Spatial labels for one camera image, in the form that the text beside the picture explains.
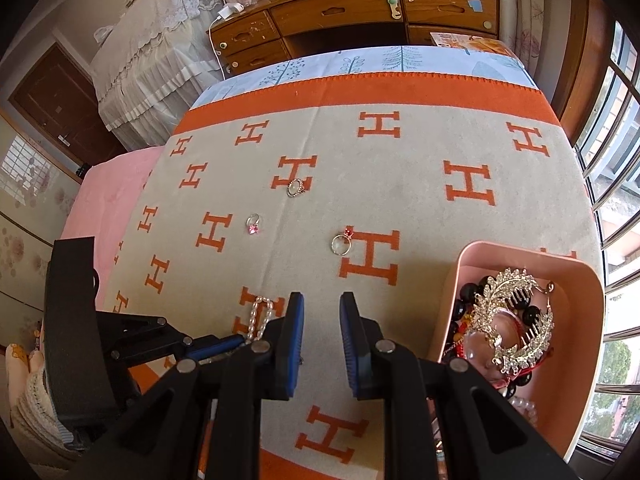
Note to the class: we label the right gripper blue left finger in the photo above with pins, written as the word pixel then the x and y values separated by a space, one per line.
pixel 265 369

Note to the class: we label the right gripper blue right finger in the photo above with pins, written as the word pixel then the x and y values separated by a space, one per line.
pixel 381 369

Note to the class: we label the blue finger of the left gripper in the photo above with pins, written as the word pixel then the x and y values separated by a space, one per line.
pixel 210 346

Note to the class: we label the silver leaf hair comb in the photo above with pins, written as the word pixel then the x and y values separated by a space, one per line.
pixel 513 313

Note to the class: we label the pink blanket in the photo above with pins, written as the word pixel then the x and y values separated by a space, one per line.
pixel 103 205

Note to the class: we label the pink storage box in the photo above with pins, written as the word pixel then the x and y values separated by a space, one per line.
pixel 561 386

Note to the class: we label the orange beige H blanket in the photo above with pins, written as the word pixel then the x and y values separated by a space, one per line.
pixel 367 184

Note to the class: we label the dark wooden door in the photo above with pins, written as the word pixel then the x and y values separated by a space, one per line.
pixel 58 99

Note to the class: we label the white lace covered furniture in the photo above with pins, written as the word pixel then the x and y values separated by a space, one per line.
pixel 152 67

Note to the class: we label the light blue bed sheet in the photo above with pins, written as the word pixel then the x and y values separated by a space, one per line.
pixel 396 59

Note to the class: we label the window with metal grille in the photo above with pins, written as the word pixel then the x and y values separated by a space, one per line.
pixel 608 152

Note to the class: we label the orange patterned box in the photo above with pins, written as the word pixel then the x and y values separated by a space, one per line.
pixel 470 43

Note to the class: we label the wooden desk with drawers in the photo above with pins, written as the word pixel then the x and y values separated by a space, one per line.
pixel 273 31

